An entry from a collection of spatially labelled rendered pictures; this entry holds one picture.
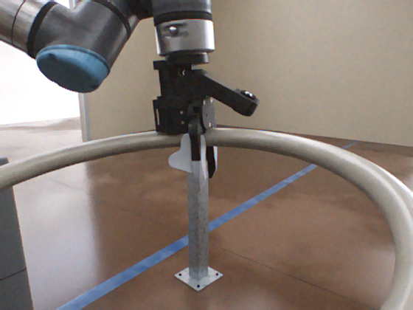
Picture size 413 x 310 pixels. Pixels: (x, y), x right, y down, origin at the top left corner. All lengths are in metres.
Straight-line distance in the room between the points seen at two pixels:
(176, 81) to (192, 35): 0.08
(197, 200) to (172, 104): 1.18
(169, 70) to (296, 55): 6.16
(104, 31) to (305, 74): 6.13
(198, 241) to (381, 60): 5.05
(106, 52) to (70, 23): 0.06
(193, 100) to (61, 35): 0.20
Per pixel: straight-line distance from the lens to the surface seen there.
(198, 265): 1.82
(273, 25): 6.92
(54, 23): 0.51
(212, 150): 0.55
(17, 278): 1.39
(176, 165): 0.51
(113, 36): 0.52
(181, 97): 0.51
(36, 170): 0.49
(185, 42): 0.48
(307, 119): 6.56
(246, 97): 0.49
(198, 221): 1.69
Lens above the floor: 1.10
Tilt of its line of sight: 15 degrees down
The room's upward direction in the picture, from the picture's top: straight up
